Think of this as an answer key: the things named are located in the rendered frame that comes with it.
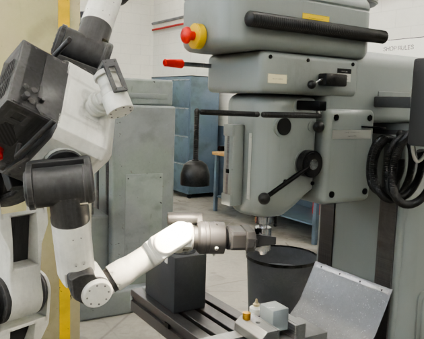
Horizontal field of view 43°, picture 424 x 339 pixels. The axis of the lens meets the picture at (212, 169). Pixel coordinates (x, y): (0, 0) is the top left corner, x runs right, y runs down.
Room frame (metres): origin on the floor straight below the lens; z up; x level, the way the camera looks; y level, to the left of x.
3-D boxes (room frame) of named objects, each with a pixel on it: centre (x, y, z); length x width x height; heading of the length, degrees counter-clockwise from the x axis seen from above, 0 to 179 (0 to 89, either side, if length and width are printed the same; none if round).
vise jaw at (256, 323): (1.36, -0.13, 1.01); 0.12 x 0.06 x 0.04; 31
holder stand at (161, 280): (1.79, 0.12, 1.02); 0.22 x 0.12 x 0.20; 32
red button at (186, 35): (1.30, 0.07, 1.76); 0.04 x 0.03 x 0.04; 33
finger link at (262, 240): (1.41, -0.15, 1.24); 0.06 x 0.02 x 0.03; 98
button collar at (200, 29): (1.31, 0.05, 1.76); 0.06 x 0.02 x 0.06; 33
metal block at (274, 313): (1.39, -0.18, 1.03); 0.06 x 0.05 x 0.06; 31
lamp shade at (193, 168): (1.30, 0.04, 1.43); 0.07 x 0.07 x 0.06
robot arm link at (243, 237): (1.43, -0.06, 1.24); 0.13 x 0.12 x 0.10; 8
